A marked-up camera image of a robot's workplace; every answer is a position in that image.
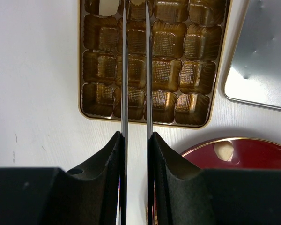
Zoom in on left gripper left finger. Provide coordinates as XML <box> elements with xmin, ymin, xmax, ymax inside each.
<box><xmin>0</xmin><ymin>132</ymin><xmax>125</xmax><ymax>225</ymax></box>

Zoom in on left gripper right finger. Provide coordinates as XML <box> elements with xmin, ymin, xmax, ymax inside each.
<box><xmin>148</xmin><ymin>131</ymin><xmax>281</xmax><ymax>225</ymax></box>

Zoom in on white cone chocolate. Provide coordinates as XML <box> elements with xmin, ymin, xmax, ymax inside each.
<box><xmin>214</xmin><ymin>141</ymin><xmax>234</xmax><ymax>162</ymax></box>

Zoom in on silver metal tongs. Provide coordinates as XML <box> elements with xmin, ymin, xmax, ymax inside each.
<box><xmin>114</xmin><ymin>0</ymin><xmax>153</xmax><ymax>225</ymax></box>

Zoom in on tan round chocolate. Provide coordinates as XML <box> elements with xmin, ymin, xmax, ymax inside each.
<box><xmin>130</xmin><ymin>0</ymin><xmax>144</xmax><ymax>6</ymax></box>

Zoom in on gold chocolate tin box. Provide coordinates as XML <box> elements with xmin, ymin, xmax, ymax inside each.
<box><xmin>78</xmin><ymin>0</ymin><xmax>232</xmax><ymax>129</ymax></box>

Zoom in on red round plate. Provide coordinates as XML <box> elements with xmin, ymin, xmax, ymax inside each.
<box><xmin>152</xmin><ymin>137</ymin><xmax>281</xmax><ymax>225</ymax></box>

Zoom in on silver tin lid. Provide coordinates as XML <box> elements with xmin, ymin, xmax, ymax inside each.
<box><xmin>224</xmin><ymin>0</ymin><xmax>281</xmax><ymax>111</ymax></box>

